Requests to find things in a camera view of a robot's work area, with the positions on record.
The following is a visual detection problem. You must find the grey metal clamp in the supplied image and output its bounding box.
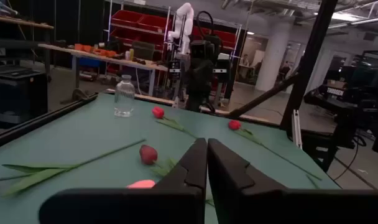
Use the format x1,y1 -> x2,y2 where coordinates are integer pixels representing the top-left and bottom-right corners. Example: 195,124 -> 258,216
71,88 -> 91,102

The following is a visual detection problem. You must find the aluminium extrusion piece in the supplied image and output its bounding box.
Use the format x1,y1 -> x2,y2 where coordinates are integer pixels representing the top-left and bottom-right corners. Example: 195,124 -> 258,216
291,109 -> 303,149

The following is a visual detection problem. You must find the pink tulip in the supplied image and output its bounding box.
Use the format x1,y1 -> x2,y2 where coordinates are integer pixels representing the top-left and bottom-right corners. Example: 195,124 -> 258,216
126,179 -> 157,190

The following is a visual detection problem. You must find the wooden shelf board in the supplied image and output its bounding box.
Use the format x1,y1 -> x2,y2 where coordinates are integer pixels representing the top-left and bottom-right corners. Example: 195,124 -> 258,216
0,14 -> 55,30

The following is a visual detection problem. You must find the wooden workbench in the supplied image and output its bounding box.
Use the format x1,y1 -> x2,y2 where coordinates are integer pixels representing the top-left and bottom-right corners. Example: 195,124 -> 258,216
38,43 -> 168,97

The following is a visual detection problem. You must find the black frame post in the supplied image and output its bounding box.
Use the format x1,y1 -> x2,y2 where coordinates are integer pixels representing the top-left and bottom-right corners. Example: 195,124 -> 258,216
279,0 -> 338,131

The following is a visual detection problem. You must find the black table edge rail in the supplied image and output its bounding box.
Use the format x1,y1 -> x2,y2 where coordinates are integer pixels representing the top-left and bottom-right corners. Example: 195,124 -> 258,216
0,92 -> 99,152

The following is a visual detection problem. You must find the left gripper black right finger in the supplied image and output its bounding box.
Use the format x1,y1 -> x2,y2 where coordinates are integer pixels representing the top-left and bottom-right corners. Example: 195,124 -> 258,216
208,139 -> 378,224

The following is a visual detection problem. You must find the black diagonal frame brace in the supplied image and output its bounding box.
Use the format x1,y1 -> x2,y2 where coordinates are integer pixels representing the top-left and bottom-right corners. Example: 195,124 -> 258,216
221,73 -> 300,119

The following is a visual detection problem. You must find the clear glass vase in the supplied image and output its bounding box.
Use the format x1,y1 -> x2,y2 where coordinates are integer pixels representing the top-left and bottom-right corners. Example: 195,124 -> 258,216
114,74 -> 136,118

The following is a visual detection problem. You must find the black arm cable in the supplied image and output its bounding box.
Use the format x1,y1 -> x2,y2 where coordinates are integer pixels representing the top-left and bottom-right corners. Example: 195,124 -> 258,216
196,11 -> 215,42

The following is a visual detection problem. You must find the metal shelf rack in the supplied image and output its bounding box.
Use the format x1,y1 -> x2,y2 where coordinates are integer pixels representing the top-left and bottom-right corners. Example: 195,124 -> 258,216
106,0 -> 243,94

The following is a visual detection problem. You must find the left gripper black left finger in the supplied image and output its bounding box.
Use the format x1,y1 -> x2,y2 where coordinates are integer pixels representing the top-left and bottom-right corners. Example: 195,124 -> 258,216
39,138 -> 208,224

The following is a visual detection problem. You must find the black equipment box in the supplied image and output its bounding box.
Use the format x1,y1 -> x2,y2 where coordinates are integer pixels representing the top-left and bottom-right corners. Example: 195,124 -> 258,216
0,68 -> 49,129

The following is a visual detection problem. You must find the dark red tulip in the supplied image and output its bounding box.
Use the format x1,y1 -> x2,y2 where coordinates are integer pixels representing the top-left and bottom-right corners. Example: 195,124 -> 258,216
139,144 -> 179,178

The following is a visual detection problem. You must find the white round column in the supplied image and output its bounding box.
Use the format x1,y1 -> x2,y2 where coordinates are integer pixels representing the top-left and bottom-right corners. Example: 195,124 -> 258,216
255,20 -> 294,93

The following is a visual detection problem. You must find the black floor cable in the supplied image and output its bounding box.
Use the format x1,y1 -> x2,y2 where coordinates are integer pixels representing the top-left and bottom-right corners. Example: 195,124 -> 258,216
333,133 -> 367,182

